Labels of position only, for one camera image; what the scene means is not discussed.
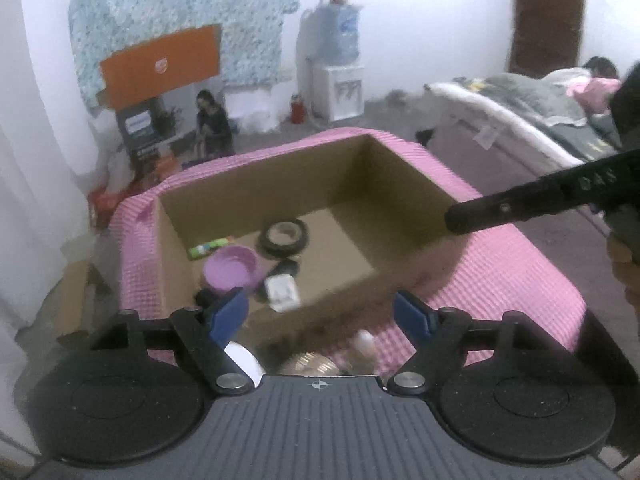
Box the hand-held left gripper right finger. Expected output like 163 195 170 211
387 290 551 396

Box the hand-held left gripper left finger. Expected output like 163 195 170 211
89 287 256 396

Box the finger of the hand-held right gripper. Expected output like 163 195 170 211
444 179 547 235

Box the purple plastic bowl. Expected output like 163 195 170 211
202 246 263 295

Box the white plastic bottle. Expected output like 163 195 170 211
223 341 266 388

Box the green dropper bottle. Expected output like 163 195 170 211
350 330 383 376

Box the small green tube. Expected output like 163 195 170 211
187 238 236 261

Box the gold lid jar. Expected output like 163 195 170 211
277 352 346 376

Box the brown cardboard box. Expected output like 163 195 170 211
154 132 468 356

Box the person's right hand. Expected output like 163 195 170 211
606 234 640 306

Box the mauve mattress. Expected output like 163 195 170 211
430 120 611 241

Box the white charger plug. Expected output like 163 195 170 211
263 275 302 313

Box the black key fob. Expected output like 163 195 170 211
270 258 302 278

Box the black tape roll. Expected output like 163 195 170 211
258 218 310 261

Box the grey green blanket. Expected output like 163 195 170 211
480 72 626 161

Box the flat brown cardboard piece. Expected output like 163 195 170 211
55 260 113 348

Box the red carton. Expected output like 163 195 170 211
87 187 126 228

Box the brown wooden door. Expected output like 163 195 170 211
507 0 588 78

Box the white plastic bag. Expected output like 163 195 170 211
102 150 138 196
235 100 281 133

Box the white water dispenser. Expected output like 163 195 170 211
305 57 366 122

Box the blue water jug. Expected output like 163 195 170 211
312 2 363 63

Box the white curtain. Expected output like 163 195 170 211
0 0 101 321

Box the orange cardboard box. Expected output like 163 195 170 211
97 24 223 111

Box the floral blue cloth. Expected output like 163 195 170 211
67 0 301 116

